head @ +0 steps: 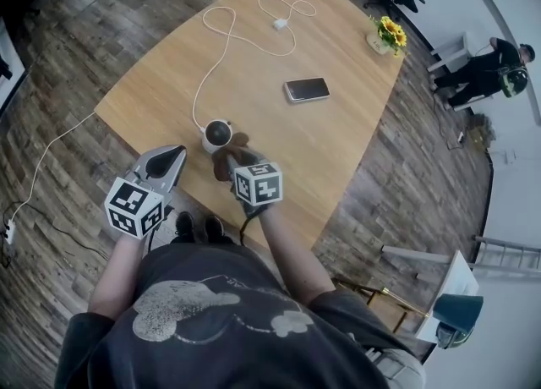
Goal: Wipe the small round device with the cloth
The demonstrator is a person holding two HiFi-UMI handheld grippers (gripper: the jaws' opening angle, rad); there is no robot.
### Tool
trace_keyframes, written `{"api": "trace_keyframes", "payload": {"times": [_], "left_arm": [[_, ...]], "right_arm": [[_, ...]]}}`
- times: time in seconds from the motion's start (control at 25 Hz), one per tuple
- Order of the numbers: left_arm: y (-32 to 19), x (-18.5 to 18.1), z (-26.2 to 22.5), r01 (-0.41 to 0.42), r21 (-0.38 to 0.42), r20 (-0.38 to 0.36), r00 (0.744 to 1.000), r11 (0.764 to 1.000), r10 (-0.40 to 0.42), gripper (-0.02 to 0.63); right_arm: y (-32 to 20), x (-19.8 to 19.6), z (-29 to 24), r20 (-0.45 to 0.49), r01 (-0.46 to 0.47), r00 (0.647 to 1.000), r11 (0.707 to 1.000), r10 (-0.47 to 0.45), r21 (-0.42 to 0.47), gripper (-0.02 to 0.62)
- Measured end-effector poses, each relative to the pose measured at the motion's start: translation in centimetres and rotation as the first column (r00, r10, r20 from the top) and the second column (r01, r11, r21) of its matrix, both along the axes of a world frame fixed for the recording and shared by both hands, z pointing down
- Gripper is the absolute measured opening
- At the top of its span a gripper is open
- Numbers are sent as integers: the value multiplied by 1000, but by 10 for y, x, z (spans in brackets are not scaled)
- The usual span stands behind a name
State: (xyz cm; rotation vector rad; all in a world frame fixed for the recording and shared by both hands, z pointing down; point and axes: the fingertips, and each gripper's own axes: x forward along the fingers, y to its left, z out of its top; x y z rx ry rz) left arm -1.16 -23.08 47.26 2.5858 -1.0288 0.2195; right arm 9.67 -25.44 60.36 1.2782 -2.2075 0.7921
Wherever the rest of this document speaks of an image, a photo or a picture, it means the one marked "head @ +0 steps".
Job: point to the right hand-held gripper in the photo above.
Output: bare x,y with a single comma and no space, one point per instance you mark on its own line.
258,184

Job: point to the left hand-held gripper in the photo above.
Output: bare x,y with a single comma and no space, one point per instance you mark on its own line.
134,209

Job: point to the brown cloth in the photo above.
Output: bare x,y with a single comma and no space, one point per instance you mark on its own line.
220,165

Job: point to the white small round device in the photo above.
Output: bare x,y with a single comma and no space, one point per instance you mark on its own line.
217,133

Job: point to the person's left forearm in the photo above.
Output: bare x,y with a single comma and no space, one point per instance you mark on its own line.
118,273

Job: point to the person's right forearm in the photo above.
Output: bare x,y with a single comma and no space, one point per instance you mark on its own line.
291,260

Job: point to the person's left black shoe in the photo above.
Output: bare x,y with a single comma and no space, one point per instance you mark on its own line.
184,226

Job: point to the person's black shoe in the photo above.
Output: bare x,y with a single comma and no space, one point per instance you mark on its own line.
213,228
184,226

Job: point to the person's right black shoe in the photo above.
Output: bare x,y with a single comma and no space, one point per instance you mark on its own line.
213,228

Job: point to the black smartphone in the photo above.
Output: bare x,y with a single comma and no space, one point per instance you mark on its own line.
307,89

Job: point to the white power strip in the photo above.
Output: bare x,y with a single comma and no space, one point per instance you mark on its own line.
9,231

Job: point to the person's dark printed shirt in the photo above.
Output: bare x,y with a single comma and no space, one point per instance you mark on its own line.
228,328

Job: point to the white charger adapter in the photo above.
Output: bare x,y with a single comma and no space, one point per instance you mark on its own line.
280,24

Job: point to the potted sunflowers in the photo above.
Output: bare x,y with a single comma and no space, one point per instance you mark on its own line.
391,34

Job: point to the white side table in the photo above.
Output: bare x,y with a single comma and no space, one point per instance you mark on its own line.
458,277

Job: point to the person's light trousers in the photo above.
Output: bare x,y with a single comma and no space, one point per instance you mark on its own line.
401,368

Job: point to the white bench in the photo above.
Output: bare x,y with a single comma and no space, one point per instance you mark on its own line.
454,51

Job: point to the dark teal bucket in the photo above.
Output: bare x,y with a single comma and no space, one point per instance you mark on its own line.
458,311

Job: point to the grey ladder rack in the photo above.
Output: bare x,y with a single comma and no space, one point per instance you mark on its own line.
507,256

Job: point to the gold metal frame stand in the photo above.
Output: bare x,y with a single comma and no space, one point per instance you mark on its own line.
380,292

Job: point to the pile of items by wall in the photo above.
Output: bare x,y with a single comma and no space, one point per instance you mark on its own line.
479,129

